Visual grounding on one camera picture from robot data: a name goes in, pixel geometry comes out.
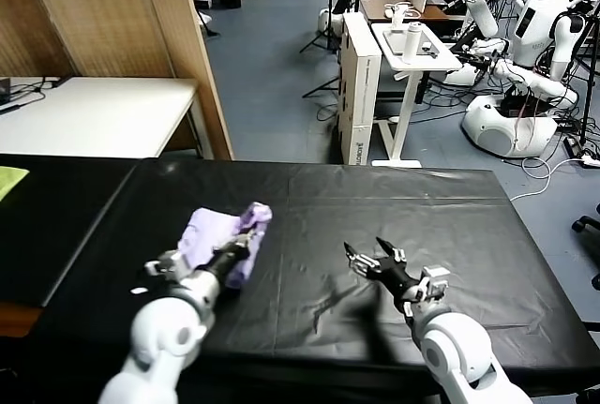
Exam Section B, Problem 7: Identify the white headset on stand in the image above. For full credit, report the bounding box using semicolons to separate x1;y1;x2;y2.
384;2;423;30

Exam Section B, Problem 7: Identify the black office chair base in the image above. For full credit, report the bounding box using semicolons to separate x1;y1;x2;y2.
571;204;600;291

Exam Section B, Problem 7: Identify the white bottle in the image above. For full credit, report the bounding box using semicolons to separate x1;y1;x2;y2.
402;22;423;66

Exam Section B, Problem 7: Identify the black side table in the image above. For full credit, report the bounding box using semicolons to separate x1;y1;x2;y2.
0;153;142;309

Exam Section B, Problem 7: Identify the wooden folding screen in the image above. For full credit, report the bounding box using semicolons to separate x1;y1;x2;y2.
0;0;235;161

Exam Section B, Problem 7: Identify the yellow-green cloth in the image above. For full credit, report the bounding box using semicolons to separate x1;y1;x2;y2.
0;165;30;202

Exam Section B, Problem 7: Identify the black tripod stand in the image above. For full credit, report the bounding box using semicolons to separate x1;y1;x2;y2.
299;0;346;56

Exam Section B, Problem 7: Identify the black plastic table cover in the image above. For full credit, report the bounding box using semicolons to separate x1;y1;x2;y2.
32;158;594;398

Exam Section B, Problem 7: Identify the white height-adjustable desk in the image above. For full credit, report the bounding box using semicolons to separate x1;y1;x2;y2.
369;22;464;170

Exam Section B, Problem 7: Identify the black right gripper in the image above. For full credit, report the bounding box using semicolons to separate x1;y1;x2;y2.
343;236;422;306

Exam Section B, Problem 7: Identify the lavender t-shirt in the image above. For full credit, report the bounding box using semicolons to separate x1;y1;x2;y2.
178;202;273;289

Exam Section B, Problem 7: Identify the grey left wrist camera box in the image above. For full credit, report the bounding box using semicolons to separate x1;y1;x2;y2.
143;251;188;281

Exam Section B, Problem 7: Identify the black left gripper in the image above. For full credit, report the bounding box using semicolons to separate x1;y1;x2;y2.
207;230;264;279

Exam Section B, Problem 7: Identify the white humanoid robot with base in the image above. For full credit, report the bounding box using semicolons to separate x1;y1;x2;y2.
440;0;594;159

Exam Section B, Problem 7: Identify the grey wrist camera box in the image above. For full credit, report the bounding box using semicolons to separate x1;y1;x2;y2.
414;265;451;305
143;251;188;281

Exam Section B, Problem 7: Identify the tall black tripod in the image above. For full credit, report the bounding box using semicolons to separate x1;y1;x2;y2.
560;0;600;147

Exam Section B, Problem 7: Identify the black power adapter cable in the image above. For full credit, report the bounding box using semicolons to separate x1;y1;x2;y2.
0;75;75;117

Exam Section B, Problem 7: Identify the white rectangular table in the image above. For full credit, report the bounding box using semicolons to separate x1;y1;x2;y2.
0;76;215;160

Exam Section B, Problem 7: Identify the brown wooden desk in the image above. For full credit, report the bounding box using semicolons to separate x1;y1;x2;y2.
360;0;470;25

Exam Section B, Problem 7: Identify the tall white cardboard box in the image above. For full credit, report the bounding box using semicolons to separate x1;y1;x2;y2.
337;12;383;167

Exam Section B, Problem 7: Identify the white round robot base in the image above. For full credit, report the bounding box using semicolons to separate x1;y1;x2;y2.
318;7;346;33

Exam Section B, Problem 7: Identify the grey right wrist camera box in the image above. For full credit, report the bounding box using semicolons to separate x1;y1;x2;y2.
414;265;451;305

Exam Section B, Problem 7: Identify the white floor cable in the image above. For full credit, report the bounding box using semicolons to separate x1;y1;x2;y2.
509;155;582;203

